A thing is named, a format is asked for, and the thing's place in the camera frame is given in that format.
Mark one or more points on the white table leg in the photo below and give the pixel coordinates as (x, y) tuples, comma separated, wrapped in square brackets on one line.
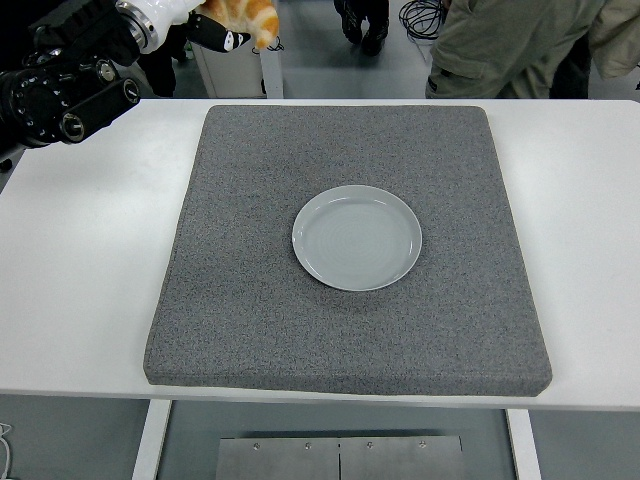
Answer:
[(524, 450), (150, 445)]

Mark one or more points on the golden croissant bread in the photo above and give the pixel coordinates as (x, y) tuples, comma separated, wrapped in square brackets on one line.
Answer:
[(255, 15)]

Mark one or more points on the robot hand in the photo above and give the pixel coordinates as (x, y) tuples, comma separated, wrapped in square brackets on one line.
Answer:
[(167, 12)]

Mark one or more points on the person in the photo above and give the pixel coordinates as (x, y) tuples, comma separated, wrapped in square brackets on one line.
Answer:
[(500, 45), (570, 70), (372, 30), (160, 70)]

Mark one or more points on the grey speckled mat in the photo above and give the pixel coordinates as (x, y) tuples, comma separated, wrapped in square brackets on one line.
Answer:
[(350, 340)]

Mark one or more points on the small black object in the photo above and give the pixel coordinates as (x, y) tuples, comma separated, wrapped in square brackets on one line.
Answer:
[(5, 165)]

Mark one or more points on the white post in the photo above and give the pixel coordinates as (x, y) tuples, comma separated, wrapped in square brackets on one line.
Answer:
[(270, 75)]

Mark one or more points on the grey round plate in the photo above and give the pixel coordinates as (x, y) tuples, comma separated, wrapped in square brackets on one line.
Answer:
[(356, 240)]

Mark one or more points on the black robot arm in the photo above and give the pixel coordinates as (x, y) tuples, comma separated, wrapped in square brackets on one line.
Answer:
[(40, 100)]

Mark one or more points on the white cabinet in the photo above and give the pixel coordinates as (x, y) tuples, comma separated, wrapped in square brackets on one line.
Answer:
[(225, 75)]

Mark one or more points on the beige jacket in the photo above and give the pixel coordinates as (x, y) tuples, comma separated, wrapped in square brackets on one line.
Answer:
[(617, 35)]

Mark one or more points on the grey metal plate with screws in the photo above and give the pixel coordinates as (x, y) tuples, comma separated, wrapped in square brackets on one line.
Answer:
[(300, 460)]

